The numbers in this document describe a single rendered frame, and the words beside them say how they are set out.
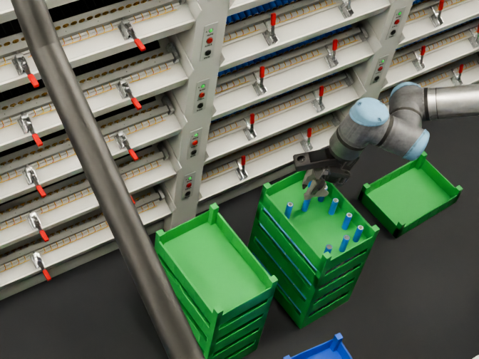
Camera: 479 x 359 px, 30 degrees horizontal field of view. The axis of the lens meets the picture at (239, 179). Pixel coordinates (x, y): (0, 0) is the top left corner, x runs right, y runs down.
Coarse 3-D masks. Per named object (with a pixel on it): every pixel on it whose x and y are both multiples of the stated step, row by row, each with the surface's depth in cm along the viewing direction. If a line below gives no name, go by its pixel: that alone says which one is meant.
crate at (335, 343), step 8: (336, 336) 268; (320, 344) 269; (328, 344) 271; (336, 344) 270; (304, 352) 267; (312, 352) 270; (320, 352) 273; (328, 352) 273; (336, 352) 274; (344, 352) 270
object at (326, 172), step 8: (344, 160) 239; (352, 160) 242; (320, 168) 244; (328, 168) 243; (336, 168) 244; (344, 168) 244; (320, 176) 243; (328, 176) 244; (336, 176) 244; (344, 176) 244; (336, 184) 247
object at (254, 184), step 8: (280, 168) 310; (288, 168) 313; (264, 176) 307; (272, 176) 310; (280, 176) 314; (248, 184) 305; (256, 184) 308; (224, 192) 300; (232, 192) 303; (240, 192) 306; (208, 200) 298; (216, 200) 300; (224, 200) 303; (200, 208) 298; (208, 208) 301
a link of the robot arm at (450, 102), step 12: (408, 84) 243; (396, 96) 241; (408, 96) 239; (420, 96) 239; (432, 96) 238; (444, 96) 237; (456, 96) 236; (468, 96) 235; (396, 108) 237; (408, 108) 236; (420, 108) 238; (432, 108) 238; (444, 108) 237; (456, 108) 236; (468, 108) 235
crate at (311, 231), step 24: (264, 192) 261; (288, 192) 269; (336, 192) 266; (312, 216) 265; (336, 216) 266; (360, 216) 260; (312, 240) 259; (336, 240) 260; (360, 240) 261; (336, 264) 255
